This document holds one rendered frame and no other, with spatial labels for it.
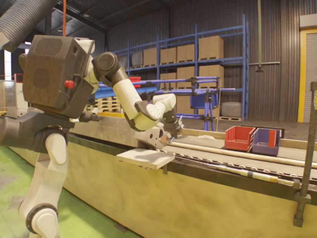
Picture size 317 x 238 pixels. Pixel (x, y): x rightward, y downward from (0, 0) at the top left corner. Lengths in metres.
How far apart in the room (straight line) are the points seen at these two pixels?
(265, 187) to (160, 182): 0.63
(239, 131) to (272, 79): 9.69
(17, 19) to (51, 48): 7.67
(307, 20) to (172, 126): 10.79
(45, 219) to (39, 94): 0.53
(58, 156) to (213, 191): 0.80
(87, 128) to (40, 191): 0.94
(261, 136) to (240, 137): 0.18
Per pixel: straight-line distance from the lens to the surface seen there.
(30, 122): 0.86
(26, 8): 8.80
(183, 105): 11.17
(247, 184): 1.01
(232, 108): 10.12
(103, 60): 0.83
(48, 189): 0.97
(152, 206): 1.39
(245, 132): 1.79
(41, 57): 0.87
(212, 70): 10.55
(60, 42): 0.85
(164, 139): 1.16
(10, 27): 8.36
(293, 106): 11.31
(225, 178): 1.03
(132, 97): 0.79
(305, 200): 0.98
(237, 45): 11.98
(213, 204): 1.12
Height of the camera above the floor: 1.15
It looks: 7 degrees down
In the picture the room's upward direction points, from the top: straight up
